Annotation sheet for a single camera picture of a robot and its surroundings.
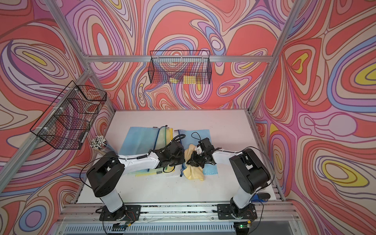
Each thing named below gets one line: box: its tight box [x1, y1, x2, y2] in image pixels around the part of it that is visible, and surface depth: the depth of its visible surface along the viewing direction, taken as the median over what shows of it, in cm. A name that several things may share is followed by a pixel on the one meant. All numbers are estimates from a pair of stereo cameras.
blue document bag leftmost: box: [117, 126, 161, 156], surface depth 104 cm
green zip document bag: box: [154, 125, 167, 150], surface depth 104 cm
